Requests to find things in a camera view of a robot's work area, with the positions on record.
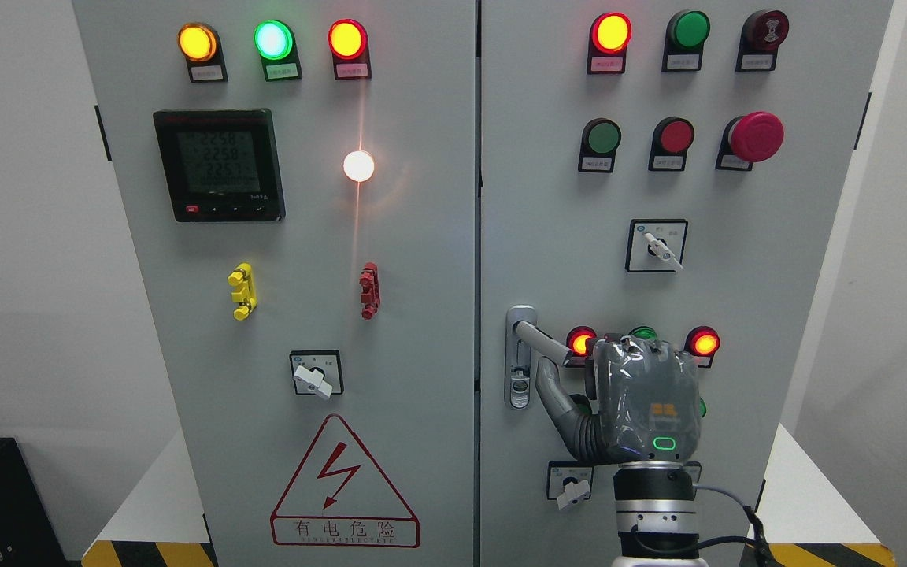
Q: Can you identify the white selector switch bottom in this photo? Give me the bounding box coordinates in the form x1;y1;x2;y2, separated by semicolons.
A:
546;461;595;512

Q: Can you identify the red lit indicator top right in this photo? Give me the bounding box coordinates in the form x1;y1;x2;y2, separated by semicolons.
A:
587;12;632;75

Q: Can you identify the green push button upper row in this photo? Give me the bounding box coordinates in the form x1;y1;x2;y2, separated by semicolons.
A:
577;117;620;173

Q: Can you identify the white selector switch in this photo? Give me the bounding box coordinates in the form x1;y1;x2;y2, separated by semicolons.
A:
625;219;690;272
546;461;595;512

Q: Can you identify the grey right cabinet door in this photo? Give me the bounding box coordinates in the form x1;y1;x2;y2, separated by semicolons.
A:
479;1;892;566

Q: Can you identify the yellow terminal connector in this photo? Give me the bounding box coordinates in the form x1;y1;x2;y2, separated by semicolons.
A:
227;262;257;321

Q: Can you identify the green lit indicator light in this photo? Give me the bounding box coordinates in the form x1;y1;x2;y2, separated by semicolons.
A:
254;19;302;82

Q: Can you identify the white selector switch left door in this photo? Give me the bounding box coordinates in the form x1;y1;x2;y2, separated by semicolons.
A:
288;350;345;401

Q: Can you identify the red lit indicator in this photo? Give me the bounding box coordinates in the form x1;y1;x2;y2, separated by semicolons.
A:
565;325;600;369
587;12;632;75
684;325;721;369

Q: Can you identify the white lit indicator lamp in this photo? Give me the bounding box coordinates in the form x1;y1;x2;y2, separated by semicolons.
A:
342;150;376;183

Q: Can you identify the red lit indicator lower right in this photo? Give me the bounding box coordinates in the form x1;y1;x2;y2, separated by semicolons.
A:
684;325;721;369

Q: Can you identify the green indicator top right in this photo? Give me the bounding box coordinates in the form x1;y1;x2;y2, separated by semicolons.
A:
661;10;710;72

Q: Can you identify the black digital power meter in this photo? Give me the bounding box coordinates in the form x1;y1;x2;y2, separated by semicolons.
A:
154;108;285;223

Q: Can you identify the yellow indicator light top left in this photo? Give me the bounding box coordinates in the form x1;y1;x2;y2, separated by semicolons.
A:
177;22;228;83

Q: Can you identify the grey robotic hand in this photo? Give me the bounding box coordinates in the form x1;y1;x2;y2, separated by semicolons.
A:
536;336;702;465

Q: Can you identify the white platform with hazard stripes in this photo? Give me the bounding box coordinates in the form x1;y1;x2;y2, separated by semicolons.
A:
80;428;896;566

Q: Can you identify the silver door lock handle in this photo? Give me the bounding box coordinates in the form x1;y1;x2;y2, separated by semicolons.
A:
504;305;572;410

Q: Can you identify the black rotary knob switch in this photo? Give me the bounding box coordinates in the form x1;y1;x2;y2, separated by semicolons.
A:
683;461;703;484

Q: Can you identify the red emergency stop mushroom button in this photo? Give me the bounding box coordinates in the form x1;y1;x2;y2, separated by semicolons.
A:
715;111;785;172

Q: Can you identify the dark red buzzer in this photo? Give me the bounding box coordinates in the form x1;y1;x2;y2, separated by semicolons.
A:
735;9;790;72

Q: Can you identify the red indicator light left door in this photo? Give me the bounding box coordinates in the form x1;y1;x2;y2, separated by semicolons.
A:
328;18;372;80

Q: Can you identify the green indicator lower middle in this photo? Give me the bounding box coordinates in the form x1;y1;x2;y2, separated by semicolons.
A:
629;325;658;340

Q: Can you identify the red terminal connector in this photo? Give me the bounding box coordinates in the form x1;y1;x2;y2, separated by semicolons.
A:
357;262;381;320

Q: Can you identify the red push button upper row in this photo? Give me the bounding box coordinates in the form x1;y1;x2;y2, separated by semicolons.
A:
647;117;695;172

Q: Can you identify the white selector switch upper right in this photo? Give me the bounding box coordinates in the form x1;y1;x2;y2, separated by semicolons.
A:
625;219;690;272

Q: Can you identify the red lit indicator lower left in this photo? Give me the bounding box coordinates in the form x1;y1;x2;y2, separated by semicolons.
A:
565;325;600;369

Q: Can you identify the grey left cabinet door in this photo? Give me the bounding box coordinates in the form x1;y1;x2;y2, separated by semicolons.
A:
73;1;476;566

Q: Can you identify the red electric hazard warning sticker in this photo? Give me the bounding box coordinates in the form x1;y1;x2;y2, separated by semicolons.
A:
270;413;420;548

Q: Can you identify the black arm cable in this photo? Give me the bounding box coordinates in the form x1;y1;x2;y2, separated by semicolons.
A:
627;484;779;567

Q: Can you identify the grey cabinet door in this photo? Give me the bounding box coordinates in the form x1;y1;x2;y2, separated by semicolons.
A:
479;1;892;566
73;1;476;566

